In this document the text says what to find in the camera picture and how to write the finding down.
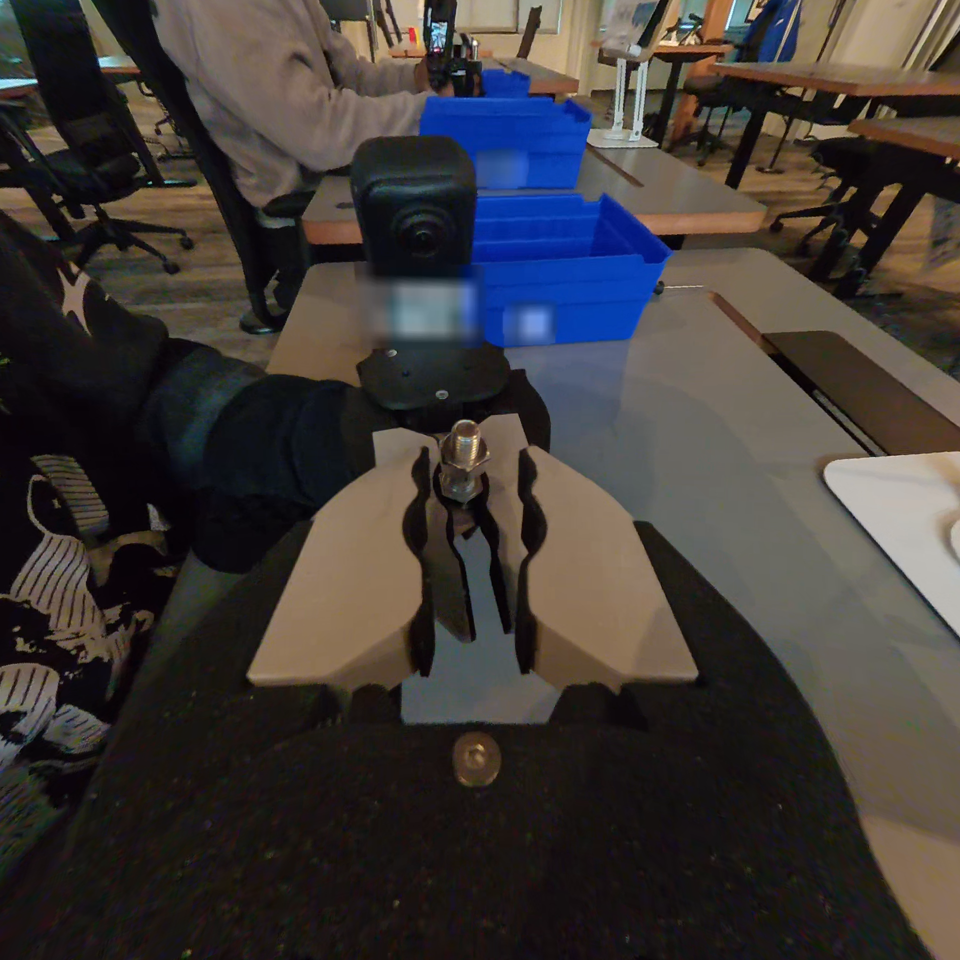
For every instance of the white sign stand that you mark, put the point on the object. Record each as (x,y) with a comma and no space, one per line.
(628,97)

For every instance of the small white object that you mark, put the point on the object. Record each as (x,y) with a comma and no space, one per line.
(955,536)

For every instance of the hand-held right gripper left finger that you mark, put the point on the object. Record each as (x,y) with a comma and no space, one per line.
(337,600)

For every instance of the black desk pad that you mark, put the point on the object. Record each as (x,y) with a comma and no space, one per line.
(862,390)

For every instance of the small wooden desk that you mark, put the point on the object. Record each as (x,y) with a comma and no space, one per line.
(690,49)

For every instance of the person's left forearm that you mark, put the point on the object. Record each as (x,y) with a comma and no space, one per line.
(195,405)

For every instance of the person's left hand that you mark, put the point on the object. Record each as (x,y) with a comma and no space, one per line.
(285,450)

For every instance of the wooden top desk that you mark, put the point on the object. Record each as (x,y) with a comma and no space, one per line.
(825,75)
(922,135)

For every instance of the black printed shirt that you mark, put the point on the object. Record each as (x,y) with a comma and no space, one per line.
(67,592)

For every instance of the black office chair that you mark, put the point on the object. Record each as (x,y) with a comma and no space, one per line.
(82,169)
(840,161)
(255,270)

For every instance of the white tray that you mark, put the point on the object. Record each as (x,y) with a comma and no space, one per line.
(885,510)

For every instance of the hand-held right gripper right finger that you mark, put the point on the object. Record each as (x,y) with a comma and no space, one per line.
(600,600)

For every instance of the thin metal pin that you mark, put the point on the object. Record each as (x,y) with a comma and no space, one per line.
(658,287)

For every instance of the wooden pillar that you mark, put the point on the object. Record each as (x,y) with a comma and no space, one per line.
(709,22)

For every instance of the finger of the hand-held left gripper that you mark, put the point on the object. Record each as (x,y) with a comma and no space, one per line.
(506,439)
(397,442)

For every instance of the blue jacket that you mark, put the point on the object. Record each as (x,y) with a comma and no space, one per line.
(780,30)

